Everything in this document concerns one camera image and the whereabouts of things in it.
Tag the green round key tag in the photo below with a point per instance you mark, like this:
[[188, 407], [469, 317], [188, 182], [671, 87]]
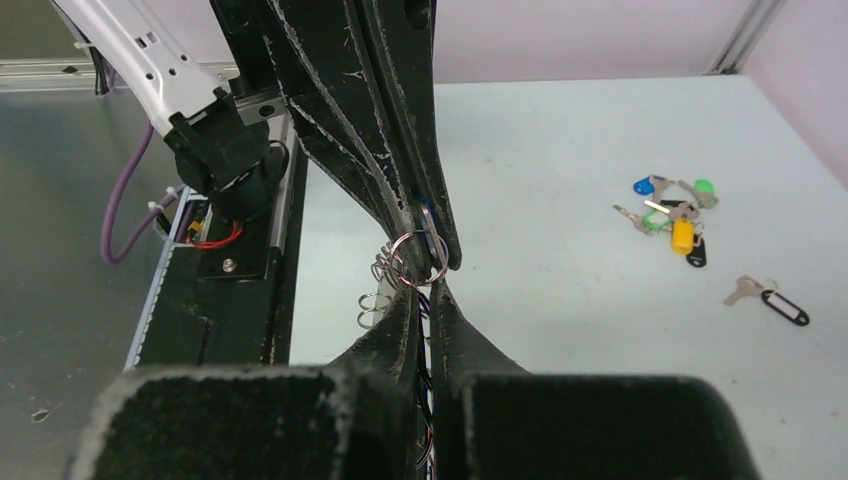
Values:
[[705, 193]]

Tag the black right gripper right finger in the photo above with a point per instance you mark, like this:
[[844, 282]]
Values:
[[495, 420]]

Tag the silver key bottom pile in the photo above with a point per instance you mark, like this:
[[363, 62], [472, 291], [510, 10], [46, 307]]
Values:
[[636, 220]]

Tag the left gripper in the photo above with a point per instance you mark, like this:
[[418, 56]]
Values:
[[357, 80]]

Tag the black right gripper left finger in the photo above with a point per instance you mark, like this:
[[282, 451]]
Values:
[[355, 418]]

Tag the large steel ring disc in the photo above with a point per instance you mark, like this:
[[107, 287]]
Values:
[[389, 272]]

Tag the right aluminium frame post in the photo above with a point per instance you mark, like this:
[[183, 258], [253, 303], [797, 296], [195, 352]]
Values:
[[754, 23]]

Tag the black oval key tag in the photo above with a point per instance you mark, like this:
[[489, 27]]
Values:
[[697, 258]]

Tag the grey slotted cable duct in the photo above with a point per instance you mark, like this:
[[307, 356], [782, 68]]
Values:
[[136, 345]]

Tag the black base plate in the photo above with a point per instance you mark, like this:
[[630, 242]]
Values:
[[235, 305]]

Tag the silver key with black tag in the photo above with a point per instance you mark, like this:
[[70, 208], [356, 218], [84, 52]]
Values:
[[745, 286]]

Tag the small blue key tag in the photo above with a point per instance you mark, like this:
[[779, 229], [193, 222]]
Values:
[[644, 187]]

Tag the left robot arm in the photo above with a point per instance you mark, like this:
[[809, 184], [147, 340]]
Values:
[[217, 154]]

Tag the yellow key tag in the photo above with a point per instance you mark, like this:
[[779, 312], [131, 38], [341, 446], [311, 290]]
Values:
[[682, 236]]

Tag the green long key tag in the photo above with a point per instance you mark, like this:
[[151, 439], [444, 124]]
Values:
[[656, 221]]

